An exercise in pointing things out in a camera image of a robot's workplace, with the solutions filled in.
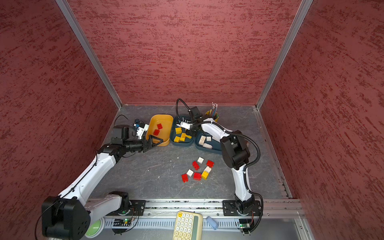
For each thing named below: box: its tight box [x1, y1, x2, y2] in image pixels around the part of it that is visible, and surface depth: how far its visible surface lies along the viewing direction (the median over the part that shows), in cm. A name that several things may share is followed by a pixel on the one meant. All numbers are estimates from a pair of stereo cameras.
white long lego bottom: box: [202, 143, 213, 149], surface depth 98 cm
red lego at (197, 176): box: [193, 172, 202, 181], surface depth 86 cm
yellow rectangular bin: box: [146, 114, 174, 147], surface depth 108 cm
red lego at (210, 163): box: [206, 160, 215, 168], surface depth 90 cm
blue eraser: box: [206, 216, 218, 230], surface depth 70 cm
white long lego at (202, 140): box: [198, 135, 206, 145], surface depth 100 cm
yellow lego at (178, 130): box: [175, 127, 183, 134], surface depth 105 cm
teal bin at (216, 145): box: [194, 131, 222, 155], surface depth 98 cm
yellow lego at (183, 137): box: [180, 133, 190, 142], surface depth 102 cm
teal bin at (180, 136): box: [170, 115, 195, 147], surface depth 101 cm
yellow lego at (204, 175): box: [201, 171, 209, 180], surface depth 84 cm
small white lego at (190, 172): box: [186, 169, 194, 177], surface depth 87 cm
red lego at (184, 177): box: [181, 173, 189, 183], surface depth 86 cm
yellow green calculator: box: [173, 210, 203, 240], surface depth 69 cm
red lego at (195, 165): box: [192, 161, 200, 171], surface depth 89 cm
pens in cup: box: [211, 102, 219, 120], surface depth 102 cm
